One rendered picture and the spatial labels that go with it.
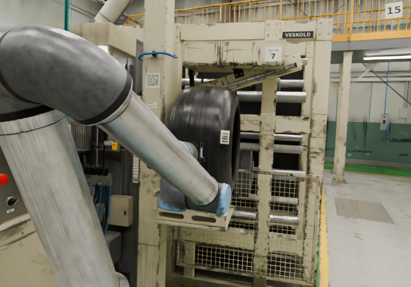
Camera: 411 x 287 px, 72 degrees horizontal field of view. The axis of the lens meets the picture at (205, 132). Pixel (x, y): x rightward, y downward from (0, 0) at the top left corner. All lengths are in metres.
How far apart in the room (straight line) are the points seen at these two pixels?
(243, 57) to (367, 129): 9.14
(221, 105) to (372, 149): 9.59
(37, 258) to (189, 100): 0.92
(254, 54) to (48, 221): 1.39
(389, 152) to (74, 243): 10.48
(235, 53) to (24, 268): 1.43
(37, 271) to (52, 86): 1.10
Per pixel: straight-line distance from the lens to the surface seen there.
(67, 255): 0.63
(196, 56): 1.75
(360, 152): 10.66
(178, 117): 1.27
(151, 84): 1.53
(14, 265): 1.35
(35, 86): 0.45
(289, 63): 1.84
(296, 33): 2.06
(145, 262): 1.73
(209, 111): 1.26
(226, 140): 1.22
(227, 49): 1.73
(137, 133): 0.51
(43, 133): 0.53
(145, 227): 1.64
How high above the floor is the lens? 1.32
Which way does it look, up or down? 3 degrees down
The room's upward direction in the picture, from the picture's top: 2 degrees clockwise
